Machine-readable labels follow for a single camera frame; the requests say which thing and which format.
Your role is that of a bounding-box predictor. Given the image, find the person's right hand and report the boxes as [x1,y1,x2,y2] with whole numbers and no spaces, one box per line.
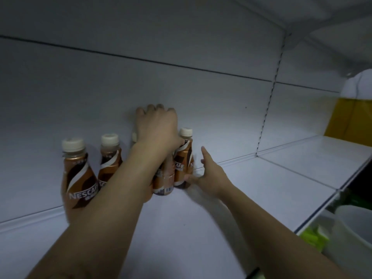
[184,146,234,200]

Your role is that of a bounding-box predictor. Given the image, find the person's left hand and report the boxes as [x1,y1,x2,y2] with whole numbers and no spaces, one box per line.
[135,103,185,156]

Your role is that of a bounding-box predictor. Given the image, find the white metal shelf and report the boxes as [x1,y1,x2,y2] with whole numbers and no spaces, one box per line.
[0,0,372,279]

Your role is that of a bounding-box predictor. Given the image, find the person's right forearm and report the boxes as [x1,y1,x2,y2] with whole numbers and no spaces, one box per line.
[220,186,349,279]

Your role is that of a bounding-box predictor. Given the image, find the person's left forearm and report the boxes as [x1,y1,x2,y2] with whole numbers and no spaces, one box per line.
[26,142,175,279]

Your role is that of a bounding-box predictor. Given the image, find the pile of green tissue packets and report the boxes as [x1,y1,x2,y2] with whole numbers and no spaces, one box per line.
[299,225,331,253]

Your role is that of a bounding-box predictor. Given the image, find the white plastic bucket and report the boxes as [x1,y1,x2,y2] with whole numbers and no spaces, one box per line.
[322,205,372,279]

